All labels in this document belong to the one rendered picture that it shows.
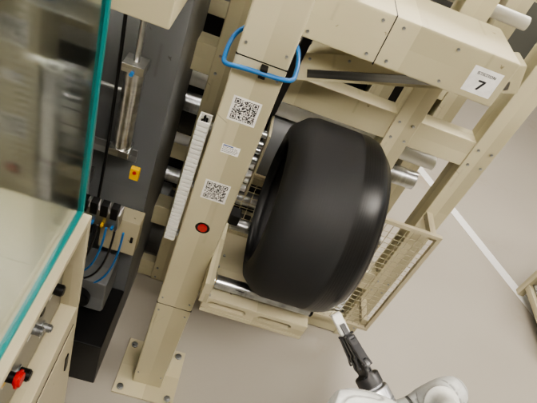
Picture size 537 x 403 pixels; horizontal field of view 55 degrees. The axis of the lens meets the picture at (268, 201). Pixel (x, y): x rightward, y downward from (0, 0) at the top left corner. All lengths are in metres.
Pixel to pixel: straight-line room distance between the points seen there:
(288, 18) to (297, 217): 0.49
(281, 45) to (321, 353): 1.93
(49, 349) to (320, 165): 0.86
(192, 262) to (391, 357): 1.60
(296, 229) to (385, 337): 1.84
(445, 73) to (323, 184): 0.49
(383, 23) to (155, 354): 1.53
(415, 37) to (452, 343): 2.22
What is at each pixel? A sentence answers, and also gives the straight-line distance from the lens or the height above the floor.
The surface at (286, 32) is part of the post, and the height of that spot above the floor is 1.74.
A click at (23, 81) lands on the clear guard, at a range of 0.73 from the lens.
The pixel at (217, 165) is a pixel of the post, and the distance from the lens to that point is 1.46.
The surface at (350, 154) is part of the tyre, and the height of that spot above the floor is 1.47.
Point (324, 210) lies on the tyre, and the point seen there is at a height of 1.38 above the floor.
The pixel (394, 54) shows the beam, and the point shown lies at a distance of 1.55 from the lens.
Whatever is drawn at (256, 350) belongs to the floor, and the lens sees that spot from 2.71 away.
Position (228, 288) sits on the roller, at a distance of 1.70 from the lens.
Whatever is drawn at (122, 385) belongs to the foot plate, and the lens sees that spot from 2.47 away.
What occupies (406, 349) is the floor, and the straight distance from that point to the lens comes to 3.14.
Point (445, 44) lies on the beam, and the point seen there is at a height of 1.76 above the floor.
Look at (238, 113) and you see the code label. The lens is 1.35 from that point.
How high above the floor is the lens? 2.23
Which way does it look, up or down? 40 degrees down
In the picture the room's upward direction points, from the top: 25 degrees clockwise
